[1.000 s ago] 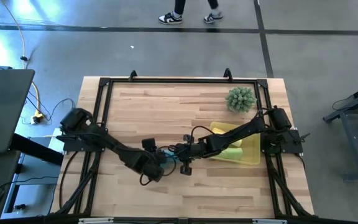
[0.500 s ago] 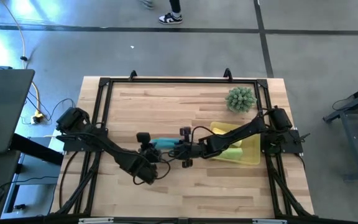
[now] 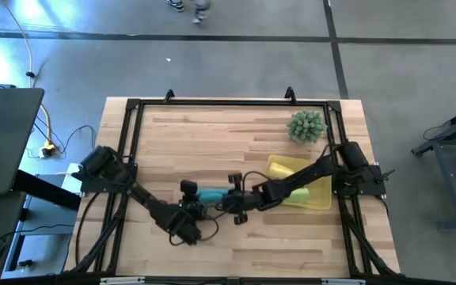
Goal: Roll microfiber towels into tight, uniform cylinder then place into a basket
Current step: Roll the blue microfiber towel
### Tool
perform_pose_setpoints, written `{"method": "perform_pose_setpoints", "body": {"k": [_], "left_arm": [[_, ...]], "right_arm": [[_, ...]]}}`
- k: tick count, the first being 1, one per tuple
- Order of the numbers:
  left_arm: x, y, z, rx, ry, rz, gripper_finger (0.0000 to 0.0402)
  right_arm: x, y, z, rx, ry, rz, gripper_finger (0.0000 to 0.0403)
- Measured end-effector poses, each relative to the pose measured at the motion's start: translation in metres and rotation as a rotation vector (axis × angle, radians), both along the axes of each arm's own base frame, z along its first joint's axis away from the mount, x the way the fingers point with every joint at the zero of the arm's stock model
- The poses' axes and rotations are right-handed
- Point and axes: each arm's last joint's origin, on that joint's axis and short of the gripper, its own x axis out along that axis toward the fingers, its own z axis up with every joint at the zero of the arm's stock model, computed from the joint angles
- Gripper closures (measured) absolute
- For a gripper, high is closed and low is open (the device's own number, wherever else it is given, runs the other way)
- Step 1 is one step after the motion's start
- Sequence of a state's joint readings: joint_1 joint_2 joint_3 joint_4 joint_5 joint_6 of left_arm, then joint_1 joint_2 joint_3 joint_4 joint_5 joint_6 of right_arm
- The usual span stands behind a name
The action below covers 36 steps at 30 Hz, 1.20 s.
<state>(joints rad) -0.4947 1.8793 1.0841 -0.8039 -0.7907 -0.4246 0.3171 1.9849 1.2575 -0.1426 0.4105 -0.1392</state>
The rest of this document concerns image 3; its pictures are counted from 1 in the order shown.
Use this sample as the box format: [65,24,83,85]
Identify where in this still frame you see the yellow power plug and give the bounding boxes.
[39,142,57,159]

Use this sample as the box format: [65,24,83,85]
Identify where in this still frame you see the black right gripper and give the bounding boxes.
[222,173,264,226]

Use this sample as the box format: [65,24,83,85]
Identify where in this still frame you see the black metal cart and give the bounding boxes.
[411,101,456,233]

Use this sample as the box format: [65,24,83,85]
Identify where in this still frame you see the black aluminium table frame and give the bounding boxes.
[63,97,401,278]

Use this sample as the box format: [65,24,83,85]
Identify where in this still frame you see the dark grey desk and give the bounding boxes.
[0,87,46,197]

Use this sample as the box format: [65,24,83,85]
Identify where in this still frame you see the green microfiber towel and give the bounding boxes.
[287,187,310,206]

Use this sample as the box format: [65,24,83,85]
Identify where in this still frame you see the yellow translucent plastic basket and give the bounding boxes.
[266,154,333,211]

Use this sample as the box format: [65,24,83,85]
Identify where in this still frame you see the green artificial succulent plant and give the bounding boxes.
[286,109,328,144]

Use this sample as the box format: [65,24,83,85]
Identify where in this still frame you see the thin black floor cable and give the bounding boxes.
[33,124,97,158]

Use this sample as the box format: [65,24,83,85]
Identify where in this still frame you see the silver metal bracket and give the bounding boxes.
[321,278,367,285]
[99,276,146,285]

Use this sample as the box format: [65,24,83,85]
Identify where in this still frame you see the yellow floor cable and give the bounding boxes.
[0,0,53,147]

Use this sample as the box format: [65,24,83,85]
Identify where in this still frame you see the yellow microfiber towel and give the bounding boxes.
[269,161,296,181]

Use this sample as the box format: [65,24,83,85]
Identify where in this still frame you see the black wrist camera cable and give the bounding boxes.
[168,215,220,247]
[206,169,271,221]

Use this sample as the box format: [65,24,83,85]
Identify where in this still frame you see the teal microfiber towel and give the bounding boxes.
[196,187,231,207]

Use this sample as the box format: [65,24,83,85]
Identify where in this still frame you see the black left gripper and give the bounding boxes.
[178,180,207,246]

